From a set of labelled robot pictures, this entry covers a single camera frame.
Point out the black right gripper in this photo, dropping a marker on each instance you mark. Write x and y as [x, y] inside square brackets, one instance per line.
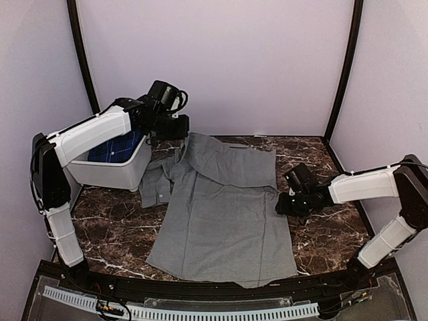
[282, 206]

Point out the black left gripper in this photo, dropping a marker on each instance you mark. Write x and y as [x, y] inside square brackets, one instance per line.
[181, 132]

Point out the grey long sleeve shirt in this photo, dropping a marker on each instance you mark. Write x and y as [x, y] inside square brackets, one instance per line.
[221, 224]

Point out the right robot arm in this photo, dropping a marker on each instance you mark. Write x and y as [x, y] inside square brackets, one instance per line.
[404, 181]

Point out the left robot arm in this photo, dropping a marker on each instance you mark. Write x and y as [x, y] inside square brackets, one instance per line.
[54, 152]

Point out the blue plaid shirt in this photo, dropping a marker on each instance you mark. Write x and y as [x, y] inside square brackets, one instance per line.
[116, 150]

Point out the white plastic bin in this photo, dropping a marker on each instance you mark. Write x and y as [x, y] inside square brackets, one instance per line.
[113, 175]

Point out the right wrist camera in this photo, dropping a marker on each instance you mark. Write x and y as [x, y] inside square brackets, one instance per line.
[301, 179]

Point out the white slotted cable duct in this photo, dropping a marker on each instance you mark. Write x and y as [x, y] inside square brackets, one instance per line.
[133, 312]

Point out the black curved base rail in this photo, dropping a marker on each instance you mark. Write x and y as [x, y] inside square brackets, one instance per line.
[323, 286]

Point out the left black frame post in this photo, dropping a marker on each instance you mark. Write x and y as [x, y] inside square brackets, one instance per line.
[73, 15]

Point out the black frame post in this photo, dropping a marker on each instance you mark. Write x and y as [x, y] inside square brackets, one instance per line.
[73, 15]
[346, 70]

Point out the right black frame post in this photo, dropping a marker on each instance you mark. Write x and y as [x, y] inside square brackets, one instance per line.
[346, 70]

